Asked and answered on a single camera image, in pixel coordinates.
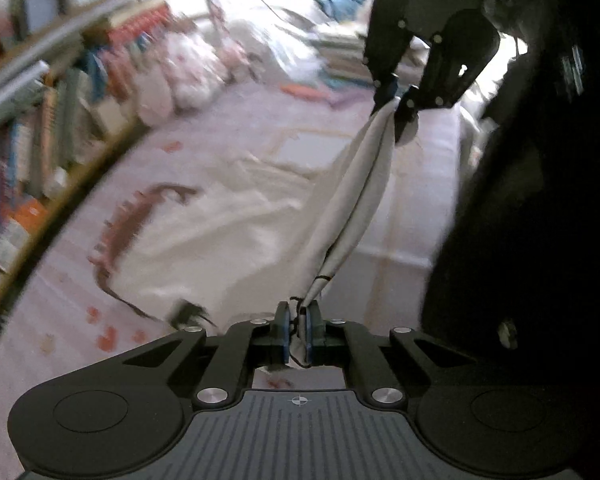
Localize white garment with brown print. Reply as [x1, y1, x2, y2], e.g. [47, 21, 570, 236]
[95, 95, 422, 376]

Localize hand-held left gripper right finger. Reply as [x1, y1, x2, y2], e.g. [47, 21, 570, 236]
[300, 301, 473, 408]

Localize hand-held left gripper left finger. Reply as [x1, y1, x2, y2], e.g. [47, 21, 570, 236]
[122, 301, 293, 408]

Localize pink checked bedsheet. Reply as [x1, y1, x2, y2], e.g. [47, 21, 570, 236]
[0, 70, 486, 411]

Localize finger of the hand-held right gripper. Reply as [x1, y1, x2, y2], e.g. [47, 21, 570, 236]
[392, 9, 502, 143]
[362, 0, 417, 113]

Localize wooden bookshelf with books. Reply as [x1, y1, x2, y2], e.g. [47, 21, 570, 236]
[0, 0, 147, 302]

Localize orange flat packet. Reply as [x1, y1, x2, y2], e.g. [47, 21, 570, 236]
[279, 84, 332, 104]

